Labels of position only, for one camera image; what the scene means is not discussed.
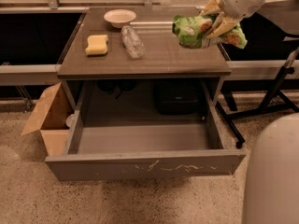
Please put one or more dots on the grey open drawer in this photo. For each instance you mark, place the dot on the grey open drawer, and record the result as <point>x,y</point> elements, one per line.
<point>126,138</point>

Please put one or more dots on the clear plastic water bottle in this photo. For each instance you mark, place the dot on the clear plastic water bottle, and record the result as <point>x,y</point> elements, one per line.
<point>132,42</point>

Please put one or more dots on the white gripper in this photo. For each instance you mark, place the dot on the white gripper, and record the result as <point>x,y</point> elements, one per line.
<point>239,3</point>

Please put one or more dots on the yellow sponge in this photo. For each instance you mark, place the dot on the yellow sponge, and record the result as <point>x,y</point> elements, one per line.
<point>97,45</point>

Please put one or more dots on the black stand frame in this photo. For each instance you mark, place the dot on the black stand frame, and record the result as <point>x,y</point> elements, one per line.
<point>265,107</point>

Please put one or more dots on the white bowl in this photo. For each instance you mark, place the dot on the white bowl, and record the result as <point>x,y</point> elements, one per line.
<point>119,17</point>

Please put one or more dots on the cardboard box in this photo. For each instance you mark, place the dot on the cardboard box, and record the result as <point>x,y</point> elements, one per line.
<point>49,118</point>

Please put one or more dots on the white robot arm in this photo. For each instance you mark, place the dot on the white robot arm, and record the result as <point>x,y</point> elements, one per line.
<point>271,194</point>

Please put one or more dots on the grey counter cabinet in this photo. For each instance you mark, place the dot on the grey counter cabinet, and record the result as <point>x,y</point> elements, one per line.
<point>163,57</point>

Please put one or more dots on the green rice chip bag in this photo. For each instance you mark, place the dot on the green rice chip bag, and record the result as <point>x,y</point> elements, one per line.
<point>192,31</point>

